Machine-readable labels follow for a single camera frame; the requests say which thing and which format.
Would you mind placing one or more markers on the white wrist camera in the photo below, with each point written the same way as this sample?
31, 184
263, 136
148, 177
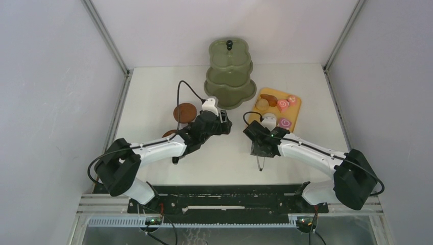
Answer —
269, 121
210, 105

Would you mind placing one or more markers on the yellow serving tray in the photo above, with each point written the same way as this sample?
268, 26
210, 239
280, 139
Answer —
291, 113

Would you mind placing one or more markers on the green three-tier dessert stand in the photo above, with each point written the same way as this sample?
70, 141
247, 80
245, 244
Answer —
229, 75

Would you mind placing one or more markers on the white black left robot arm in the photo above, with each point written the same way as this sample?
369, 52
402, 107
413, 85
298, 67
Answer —
117, 168

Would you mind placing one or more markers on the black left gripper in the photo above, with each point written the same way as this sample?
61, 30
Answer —
223, 127

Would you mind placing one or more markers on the brown croissant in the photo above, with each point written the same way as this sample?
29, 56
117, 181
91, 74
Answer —
272, 100

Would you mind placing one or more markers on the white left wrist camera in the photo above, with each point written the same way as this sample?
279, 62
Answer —
210, 105

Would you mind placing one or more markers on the pink swirl cake slice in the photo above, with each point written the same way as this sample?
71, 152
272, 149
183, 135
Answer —
282, 105

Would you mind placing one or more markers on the pink strawberry cake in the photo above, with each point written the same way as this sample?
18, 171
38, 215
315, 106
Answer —
292, 100

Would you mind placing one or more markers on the beige round cookie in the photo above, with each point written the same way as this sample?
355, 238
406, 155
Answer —
262, 105

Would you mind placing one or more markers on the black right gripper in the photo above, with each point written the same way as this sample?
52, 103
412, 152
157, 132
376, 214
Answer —
255, 150

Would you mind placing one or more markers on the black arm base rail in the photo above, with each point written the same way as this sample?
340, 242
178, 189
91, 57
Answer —
212, 206

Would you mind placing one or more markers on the black metal food tongs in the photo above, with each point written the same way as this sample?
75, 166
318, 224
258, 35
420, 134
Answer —
260, 162

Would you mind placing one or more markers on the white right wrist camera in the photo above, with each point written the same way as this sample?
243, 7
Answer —
269, 121

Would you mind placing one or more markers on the purple swirl cake slice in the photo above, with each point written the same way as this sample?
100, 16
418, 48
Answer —
284, 123

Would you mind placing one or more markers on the brown saucer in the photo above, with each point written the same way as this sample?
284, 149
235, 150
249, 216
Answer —
169, 133

